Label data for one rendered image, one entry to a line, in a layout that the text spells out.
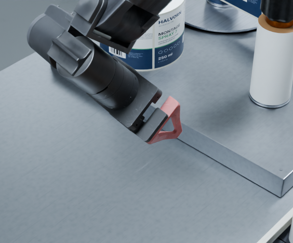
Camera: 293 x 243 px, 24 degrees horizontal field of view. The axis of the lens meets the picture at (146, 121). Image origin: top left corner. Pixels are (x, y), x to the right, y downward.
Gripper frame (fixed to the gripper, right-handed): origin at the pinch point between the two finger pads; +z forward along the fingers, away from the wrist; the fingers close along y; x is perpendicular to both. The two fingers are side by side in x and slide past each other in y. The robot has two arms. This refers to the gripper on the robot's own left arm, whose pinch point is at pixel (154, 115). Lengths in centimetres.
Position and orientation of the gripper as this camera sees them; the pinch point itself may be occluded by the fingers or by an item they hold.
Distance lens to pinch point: 100.8
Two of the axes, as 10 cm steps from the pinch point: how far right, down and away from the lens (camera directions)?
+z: 5.1, 3.6, 7.8
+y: -6.1, -4.9, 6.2
